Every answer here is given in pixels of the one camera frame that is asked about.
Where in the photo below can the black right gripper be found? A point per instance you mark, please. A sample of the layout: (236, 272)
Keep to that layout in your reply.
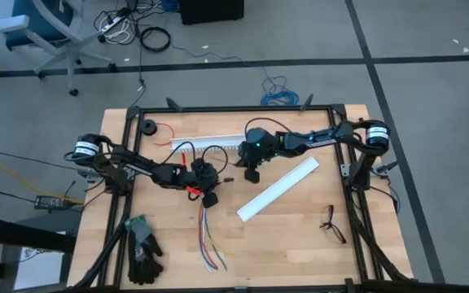
(259, 156)

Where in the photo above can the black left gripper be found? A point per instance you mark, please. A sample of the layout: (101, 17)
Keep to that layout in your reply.
(204, 175)

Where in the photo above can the white duct cover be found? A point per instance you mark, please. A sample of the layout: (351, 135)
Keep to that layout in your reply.
(279, 189)

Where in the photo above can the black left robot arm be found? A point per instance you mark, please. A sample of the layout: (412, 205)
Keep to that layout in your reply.
(137, 160)

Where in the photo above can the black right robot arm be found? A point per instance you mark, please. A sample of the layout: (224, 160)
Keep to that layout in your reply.
(320, 140)

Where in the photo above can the red plastic tag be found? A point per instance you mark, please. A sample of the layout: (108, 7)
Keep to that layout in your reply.
(194, 190)

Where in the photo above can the black glove green cuff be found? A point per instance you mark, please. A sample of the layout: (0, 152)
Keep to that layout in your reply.
(145, 268)
(138, 232)

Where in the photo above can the black eyeglasses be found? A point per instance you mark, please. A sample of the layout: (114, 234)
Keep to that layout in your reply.
(329, 224)

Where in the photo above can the black box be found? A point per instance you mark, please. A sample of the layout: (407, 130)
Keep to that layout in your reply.
(210, 11)

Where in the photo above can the black power adapter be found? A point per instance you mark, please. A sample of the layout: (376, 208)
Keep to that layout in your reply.
(49, 202)

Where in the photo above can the white power strip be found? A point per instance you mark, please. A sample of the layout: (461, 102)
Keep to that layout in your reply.
(112, 23)

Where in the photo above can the white teal office chair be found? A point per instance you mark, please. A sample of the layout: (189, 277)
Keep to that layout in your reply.
(39, 20)

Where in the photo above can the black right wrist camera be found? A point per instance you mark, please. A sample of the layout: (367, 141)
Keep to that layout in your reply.
(252, 176)

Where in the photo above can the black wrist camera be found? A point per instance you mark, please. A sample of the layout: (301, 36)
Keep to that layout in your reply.
(252, 176)
(210, 200)

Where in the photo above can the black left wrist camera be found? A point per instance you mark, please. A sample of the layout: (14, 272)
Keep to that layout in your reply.
(210, 200)

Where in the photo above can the black aluminium table frame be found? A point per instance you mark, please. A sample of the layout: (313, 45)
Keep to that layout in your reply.
(259, 109)

